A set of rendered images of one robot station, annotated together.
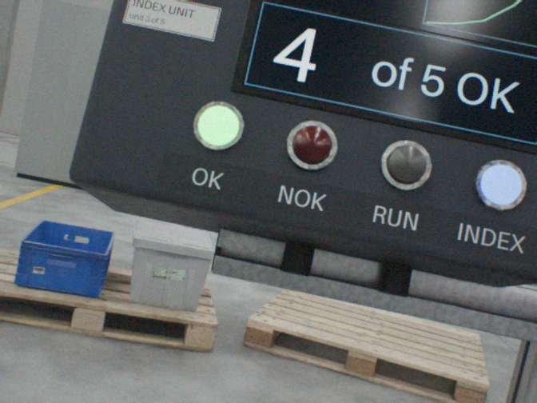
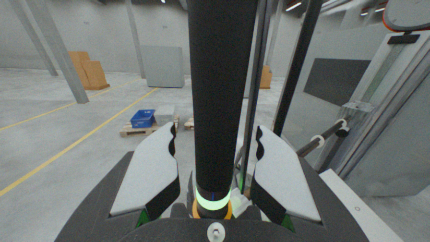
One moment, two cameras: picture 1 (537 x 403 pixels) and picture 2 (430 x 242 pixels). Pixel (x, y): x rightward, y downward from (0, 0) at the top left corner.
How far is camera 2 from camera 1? 1.18 m
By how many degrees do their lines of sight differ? 22
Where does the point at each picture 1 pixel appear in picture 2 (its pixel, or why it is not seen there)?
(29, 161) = (149, 83)
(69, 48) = (149, 56)
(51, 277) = (139, 125)
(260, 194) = not seen: outside the picture
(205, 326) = not seen: hidden behind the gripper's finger
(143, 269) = (158, 120)
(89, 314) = (149, 131)
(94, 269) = (147, 122)
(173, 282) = (165, 121)
